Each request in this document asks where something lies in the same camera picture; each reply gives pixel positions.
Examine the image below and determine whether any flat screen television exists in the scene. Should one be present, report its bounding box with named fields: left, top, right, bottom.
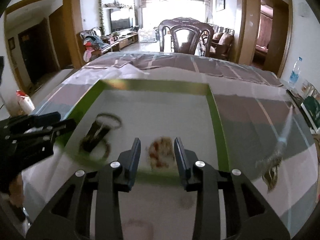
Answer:
left=110, top=8, right=133, bottom=32

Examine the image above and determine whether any brown sofa with cushions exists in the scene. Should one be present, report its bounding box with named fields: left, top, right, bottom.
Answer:
left=209, top=25, right=234, bottom=61

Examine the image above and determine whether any green packaged box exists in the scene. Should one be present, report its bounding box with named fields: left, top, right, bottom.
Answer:
left=302, top=96, right=319, bottom=134

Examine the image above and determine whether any dark wooden chair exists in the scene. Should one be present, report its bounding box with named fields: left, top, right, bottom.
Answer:
left=158, top=17, right=214, bottom=57

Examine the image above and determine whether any hanging green vine garland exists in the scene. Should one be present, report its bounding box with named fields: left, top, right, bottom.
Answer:
left=98, top=0, right=105, bottom=36

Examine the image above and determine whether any wooden tv cabinet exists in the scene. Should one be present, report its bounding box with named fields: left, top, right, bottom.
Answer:
left=106, top=32, right=139, bottom=52

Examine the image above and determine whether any silver metal bangle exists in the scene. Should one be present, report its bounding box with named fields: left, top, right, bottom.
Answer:
left=95, top=113, right=122, bottom=129

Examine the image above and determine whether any green cardboard box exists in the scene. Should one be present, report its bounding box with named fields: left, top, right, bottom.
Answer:
left=61, top=79, right=229, bottom=184

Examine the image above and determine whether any red white bag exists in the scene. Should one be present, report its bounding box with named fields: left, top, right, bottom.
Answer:
left=16, top=90, right=35, bottom=114

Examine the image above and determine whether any pile of clothes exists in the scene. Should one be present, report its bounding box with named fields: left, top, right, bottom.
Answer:
left=79, top=27, right=109, bottom=62

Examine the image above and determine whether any clear plastic water bottle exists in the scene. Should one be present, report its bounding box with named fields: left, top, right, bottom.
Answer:
left=289, top=57, right=303, bottom=88

